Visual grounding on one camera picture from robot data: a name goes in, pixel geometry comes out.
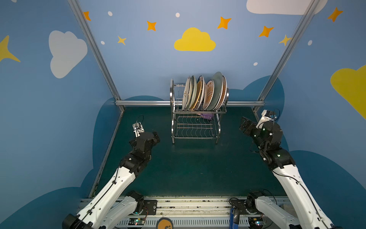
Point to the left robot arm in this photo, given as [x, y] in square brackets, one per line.
[100, 212]

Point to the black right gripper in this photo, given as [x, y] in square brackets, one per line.
[247, 125]

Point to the white red-berry plate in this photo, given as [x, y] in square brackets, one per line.
[186, 93]

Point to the orange woven plate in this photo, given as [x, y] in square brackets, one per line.
[197, 96]

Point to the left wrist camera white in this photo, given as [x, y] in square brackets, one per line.
[138, 129]

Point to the light green flower plate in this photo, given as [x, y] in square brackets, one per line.
[192, 93]

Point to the pink purple silicone spatula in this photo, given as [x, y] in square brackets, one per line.
[207, 116]

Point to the stainless steel dish rack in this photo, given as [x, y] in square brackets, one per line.
[188, 124]

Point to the white cloud motif plate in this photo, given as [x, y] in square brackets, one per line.
[223, 94]

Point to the round black orange logo disc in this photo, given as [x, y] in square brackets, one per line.
[164, 223]

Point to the green rim lettered plate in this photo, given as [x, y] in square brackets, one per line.
[202, 93]

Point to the plain pale green plate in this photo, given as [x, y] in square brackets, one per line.
[218, 86]

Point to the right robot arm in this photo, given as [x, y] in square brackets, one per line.
[267, 137]

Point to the blue handled tool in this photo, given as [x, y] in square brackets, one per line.
[234, 218]

